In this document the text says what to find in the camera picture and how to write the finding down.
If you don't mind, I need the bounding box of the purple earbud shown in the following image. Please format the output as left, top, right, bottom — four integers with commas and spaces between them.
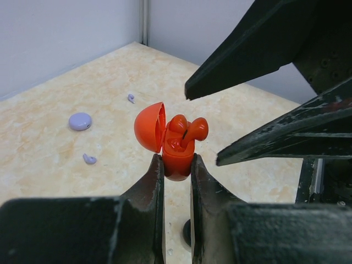
128, 94, 135, 103
82, 153, 97, 165

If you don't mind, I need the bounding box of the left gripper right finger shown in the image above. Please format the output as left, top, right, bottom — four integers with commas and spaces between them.
190, 155, 351, 263

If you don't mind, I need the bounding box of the orange earbud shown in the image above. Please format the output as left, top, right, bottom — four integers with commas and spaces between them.
169, 114, 188, 135
180, 117, 209, 148

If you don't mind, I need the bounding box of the black earbud charging case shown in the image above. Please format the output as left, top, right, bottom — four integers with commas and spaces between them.
182, 219, 191, 247

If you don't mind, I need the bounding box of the purple earbud charging case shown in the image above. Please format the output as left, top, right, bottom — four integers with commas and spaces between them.
68, 112, 92, 131

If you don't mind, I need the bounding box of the purple earbud left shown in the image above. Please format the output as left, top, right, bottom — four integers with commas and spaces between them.
82, 153, 97, 165

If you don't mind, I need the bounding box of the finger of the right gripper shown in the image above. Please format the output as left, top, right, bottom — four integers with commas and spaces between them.
216, 80, 351, 166

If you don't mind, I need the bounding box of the orange earbud charging case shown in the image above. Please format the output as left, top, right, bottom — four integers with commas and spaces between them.
134, 102, 195, 182

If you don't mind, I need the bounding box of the purple earbud right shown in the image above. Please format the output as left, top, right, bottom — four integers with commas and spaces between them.
128, 94, 135, 103

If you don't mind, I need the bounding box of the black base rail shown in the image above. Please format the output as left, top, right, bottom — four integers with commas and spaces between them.
295, 158, 351, 207

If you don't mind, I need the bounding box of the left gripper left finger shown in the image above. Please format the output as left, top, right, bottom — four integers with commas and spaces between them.
1, 155, 165, 263

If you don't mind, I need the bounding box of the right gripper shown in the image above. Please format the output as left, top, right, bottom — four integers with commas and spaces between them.
185, 0, 351, 100

